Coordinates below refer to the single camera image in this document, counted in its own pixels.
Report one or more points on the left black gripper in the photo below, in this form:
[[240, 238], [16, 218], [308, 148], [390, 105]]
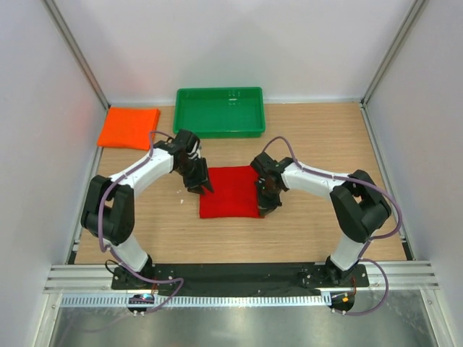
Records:
[[196, 185]]

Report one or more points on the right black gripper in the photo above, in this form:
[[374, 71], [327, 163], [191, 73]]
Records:
[[266, 206]]

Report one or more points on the red t shirt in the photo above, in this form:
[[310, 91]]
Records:
[[235, 194]]

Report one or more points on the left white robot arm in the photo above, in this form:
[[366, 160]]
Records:
[[109, 208]]

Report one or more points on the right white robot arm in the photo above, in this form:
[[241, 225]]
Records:
[[359, 207]]

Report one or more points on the green plastic tray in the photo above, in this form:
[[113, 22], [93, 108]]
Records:
[[220, 112]]

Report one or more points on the folded orange t shirt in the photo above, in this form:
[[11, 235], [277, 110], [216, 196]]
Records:
[[128, 128]]

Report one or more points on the white slotted cable duct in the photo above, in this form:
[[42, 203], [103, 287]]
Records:
[[146, 301]]

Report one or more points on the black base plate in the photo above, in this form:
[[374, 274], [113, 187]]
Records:
[[256, 279]]

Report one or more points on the aluminium front rail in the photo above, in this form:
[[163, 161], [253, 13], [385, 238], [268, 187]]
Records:
[[402, 275]]

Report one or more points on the left aluminium frame post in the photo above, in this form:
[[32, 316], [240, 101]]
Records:
[[66, 34]]

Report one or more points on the aluminium frame post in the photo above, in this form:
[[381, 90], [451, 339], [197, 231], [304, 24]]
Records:
[[66, 34], [405, 28]]

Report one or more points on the right aluminium frame post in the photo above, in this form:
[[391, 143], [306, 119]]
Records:
[[405, 28]]

